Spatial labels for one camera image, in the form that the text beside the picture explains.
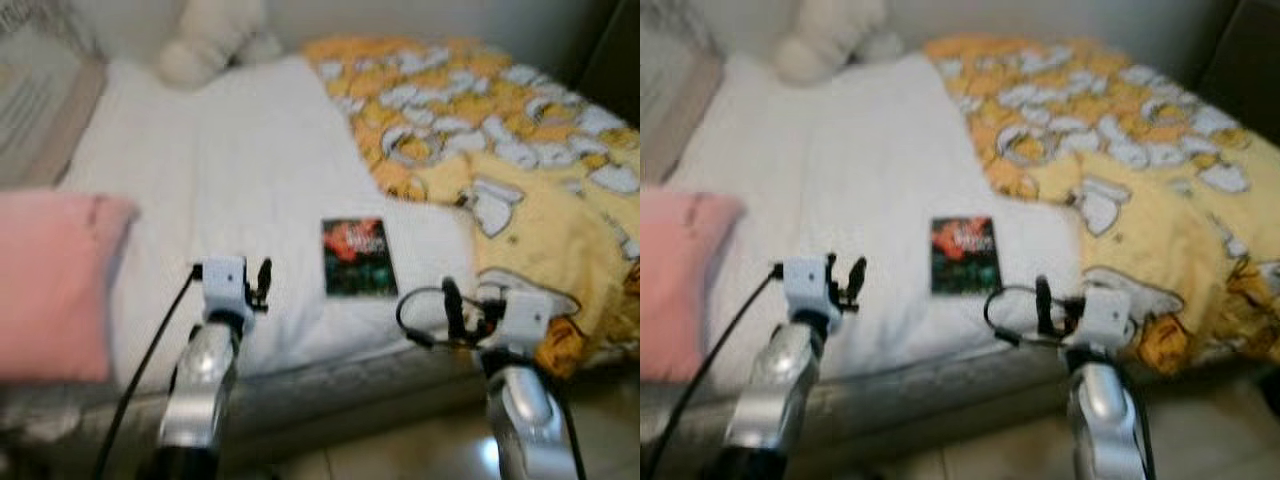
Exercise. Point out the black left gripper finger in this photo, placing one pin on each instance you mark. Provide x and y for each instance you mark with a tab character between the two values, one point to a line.
858	272
265	272

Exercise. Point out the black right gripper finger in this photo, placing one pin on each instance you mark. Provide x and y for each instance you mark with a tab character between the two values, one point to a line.
1042	300
452	305

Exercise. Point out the yellow duck-print blanket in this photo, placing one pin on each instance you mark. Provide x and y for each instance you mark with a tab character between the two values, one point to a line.
540	220
1160	210

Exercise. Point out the pink pillow with fist print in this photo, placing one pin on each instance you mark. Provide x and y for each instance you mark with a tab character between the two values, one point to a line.
685	290
55	290

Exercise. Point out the dark picture-cover book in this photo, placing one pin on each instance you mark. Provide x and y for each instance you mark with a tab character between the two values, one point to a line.
360	260
965	258

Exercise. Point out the white quilted mattress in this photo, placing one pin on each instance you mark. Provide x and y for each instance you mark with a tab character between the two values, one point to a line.
250	150
860	150

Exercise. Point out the beige plush toy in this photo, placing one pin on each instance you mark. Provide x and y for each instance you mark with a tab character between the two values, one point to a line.
830	40
215	45

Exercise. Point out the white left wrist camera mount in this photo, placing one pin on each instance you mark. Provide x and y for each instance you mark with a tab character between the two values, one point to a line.
224	282
808	282

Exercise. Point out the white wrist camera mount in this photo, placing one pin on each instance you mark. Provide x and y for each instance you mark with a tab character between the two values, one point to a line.
808	282
1108	315
528	318
224	282

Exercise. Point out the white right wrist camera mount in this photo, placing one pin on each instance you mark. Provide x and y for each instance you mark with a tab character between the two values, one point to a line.
1108	315
528	318

